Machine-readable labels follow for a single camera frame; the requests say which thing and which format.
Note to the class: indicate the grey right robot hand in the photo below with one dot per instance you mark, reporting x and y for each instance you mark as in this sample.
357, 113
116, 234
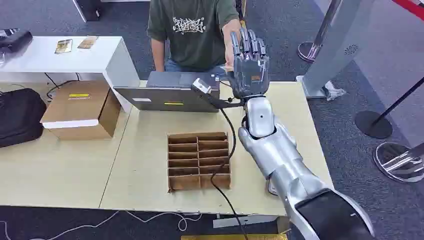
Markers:
250, 71

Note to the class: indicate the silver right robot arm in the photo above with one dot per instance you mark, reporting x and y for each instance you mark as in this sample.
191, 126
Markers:
281, 155

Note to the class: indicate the person's hand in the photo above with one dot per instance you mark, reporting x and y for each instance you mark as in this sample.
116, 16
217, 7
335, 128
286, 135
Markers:
229, 36

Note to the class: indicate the person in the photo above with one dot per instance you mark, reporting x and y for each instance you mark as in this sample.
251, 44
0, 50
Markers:
192, 39

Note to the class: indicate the crumpled white plastic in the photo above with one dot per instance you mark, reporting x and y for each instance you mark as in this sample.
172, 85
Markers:
334, 91

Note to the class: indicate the grey standing panel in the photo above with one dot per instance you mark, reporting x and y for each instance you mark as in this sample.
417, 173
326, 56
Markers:
341, 49

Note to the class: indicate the grey laptop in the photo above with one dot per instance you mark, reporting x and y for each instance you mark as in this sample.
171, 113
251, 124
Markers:
159, 99

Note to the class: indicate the wooden card box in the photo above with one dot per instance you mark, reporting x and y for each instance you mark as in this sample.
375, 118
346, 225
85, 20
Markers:
198, 162

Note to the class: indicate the red barrier belt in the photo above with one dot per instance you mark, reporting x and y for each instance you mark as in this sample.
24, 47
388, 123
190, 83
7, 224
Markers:
410, 7

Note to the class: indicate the chrome stanchion base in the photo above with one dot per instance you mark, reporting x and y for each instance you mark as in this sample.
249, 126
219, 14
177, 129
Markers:
397, 162

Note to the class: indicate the brown cardboard box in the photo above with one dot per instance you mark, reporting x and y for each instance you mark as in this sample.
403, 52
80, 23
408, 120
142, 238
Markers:
76, 106

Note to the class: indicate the white table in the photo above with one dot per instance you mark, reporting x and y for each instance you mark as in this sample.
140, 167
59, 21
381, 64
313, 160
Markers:
66, 59

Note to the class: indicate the black bag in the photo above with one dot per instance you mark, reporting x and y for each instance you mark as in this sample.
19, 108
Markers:
20, 116

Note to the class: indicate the black case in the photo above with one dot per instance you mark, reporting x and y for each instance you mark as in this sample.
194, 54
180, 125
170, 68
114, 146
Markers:
15, 40

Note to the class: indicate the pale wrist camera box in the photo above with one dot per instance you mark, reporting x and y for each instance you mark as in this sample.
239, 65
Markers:
201, 85

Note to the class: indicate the chrome stanchion post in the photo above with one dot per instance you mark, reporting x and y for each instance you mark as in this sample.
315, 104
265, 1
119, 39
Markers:
326, 20

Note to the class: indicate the black stanchion post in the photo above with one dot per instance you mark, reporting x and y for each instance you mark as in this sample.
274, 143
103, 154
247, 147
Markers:
372, 125

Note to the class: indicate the grey metal bracket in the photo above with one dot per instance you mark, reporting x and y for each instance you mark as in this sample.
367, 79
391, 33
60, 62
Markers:
245, 221

